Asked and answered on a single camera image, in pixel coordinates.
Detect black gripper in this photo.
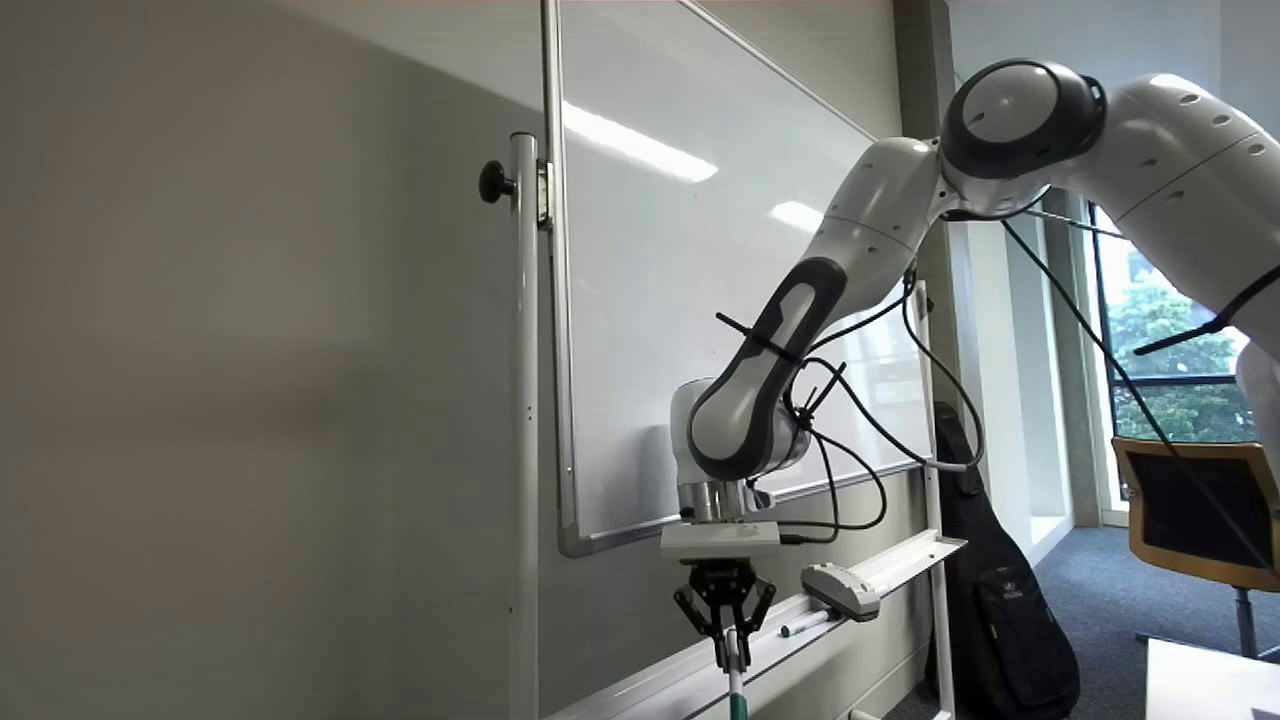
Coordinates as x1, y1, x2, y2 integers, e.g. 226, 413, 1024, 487
669, 553, 782, 675

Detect white marker with black cap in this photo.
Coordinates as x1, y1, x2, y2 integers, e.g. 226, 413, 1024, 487
777, 609, 840, 640

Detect white whiteboard tray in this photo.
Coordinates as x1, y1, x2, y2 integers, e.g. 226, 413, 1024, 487
546, 528, 971, 720

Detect grey whiteboard eraser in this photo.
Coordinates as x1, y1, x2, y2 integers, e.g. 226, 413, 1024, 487
796, 559, 886, 626

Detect black guitar bag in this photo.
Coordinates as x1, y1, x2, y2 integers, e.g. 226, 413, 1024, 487
931, 399, 1085, 720

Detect white whiteboard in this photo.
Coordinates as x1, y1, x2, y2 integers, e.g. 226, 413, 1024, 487
535, 0, 936, 559

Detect white table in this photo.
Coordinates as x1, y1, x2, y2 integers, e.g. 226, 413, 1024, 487
1142, 636, 1280, 720

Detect wooden chair with black seat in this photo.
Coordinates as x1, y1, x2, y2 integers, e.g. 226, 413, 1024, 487
1110, 438, 1280, 659

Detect black framed window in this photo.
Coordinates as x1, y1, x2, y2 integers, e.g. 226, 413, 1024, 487
1085, 195, 1266, 454

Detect black stand knob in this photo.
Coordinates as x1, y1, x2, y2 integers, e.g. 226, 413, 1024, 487
477, 155, 521, 213

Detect grey whiteboard stand post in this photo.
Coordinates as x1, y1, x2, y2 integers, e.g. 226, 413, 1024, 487
909, 274, 965, 720
510, 130, 550, 720

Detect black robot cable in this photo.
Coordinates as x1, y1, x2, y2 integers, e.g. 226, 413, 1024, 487
711, 213, 1280, 578

